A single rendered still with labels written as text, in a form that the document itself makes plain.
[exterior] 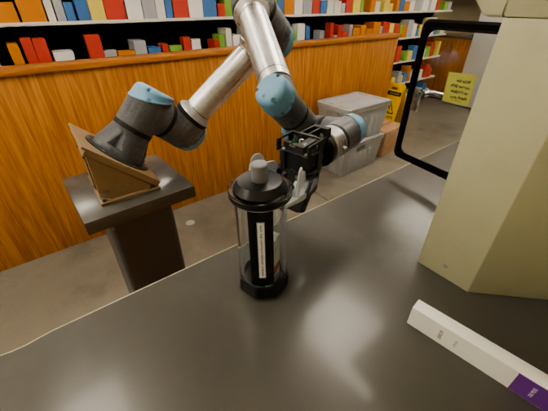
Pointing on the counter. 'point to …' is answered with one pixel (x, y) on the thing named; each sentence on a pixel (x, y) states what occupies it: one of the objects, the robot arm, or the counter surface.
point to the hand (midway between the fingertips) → (262, 197)
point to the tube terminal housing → (501, 171)
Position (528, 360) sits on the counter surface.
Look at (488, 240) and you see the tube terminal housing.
